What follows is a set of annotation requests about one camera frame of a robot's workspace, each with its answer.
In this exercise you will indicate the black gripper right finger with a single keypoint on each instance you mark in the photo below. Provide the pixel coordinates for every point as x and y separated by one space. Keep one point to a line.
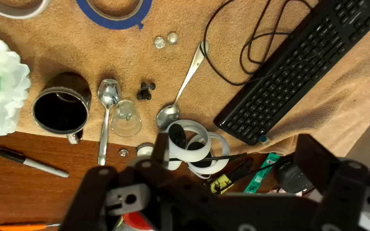
317 164

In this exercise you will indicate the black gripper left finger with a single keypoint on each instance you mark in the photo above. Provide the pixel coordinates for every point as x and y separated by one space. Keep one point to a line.
160 149

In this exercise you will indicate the white round cap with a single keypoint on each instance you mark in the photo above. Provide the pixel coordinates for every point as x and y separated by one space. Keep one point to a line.
144 149

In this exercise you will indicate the black pouch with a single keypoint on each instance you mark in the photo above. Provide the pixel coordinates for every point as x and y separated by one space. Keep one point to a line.
294 177

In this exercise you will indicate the silver spoon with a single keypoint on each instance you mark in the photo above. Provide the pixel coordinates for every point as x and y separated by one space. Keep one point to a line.
108 91
167 114

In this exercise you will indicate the small silver round piece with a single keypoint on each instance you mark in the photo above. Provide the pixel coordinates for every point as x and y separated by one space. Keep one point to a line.
123 152

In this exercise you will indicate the clear glass cup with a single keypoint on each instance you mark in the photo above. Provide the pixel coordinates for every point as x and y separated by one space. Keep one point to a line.
127 121

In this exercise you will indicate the green flat package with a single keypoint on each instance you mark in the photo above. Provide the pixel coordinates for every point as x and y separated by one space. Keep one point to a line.
262 173

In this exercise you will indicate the yellow-labelled hex key set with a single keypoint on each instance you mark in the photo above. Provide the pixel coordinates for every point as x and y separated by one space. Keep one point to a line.
221 182

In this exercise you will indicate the black keyboard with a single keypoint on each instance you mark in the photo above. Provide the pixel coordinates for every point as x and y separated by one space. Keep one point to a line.
304 64

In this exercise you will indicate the black mug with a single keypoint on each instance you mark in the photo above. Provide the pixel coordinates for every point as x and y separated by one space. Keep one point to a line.
60 111

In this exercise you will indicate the clear glass bead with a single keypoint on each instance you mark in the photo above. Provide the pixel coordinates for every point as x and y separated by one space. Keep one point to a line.
172 37
159 41

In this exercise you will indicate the black and grey marker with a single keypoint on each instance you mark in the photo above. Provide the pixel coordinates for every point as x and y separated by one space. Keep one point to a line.
35 163

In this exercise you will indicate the blue tape roll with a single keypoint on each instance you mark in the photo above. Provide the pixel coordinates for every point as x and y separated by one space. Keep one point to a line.
116 25

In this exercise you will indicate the orange pen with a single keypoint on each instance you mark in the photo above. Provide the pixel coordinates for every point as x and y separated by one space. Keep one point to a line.
18 227

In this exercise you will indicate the white coffee filter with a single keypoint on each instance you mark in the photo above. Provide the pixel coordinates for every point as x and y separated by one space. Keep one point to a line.
9 90

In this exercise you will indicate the white tape roll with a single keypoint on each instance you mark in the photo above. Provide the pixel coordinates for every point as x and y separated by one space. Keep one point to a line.
18 14

